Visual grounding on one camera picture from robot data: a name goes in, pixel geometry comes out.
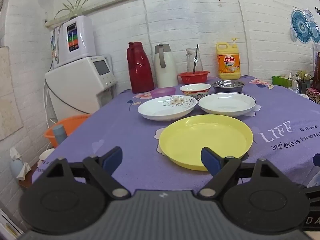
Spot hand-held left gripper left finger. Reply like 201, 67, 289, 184
44, 146, 131, 201

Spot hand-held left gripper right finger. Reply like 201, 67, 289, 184
197, 147, 307, 201

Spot yellow plastic plate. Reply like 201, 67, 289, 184
159, 114, 254, 171

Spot purple floral tablecloth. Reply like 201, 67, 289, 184
31, 76, 320, 200

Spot orange plastic basin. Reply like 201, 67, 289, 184
44, 114, 91, 148

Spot grey-blue cup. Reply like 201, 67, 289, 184
52, 125, 67, 148

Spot white ceramic bowl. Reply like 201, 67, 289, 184
37, 148, 55, 168

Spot white floral plate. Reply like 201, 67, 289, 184
137, 95, 197, 122

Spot red patterned ceramic bowl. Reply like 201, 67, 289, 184
179, 83, 212, 99

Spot stainless steel bowl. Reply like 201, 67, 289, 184
212, 80, 245, 94

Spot white water purifier with screen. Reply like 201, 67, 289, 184
45, 55, 118, 122

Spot purple plastic bowl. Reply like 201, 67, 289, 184
150, 87, 176, 99

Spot red plastic basket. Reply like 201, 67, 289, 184
178, 71, 210, 85

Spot white paper tissue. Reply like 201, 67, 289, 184
10, 147, 32, 180

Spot red thermos jug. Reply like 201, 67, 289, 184
126, 42, 155, 94

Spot yellow detergent bottle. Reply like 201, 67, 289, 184
216, 38, 241, 80

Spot pale blue vase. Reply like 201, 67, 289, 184
10, 159, 24, 180

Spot white thermos jug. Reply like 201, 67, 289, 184
154, 44, 179, 88

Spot black stirring stick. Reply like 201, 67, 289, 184
192, 43, 199, 75

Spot clear glass pitcher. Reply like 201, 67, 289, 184
185, 48, 203, 73

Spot green box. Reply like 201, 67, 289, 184
272, 75, 293, 88

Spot leopard patterned cloth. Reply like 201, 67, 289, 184
305, 87, 320, 103

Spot black charger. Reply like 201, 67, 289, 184
298, 74, 313, 94

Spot white water ionizer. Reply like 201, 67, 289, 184
50, 15, 97, 68

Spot green spider plant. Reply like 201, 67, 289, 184
54, 0, 97, 19

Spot white wall pipe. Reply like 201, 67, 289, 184
44, 0, 235, 28

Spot blue round wall decorations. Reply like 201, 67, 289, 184
290, 7, 320, 45

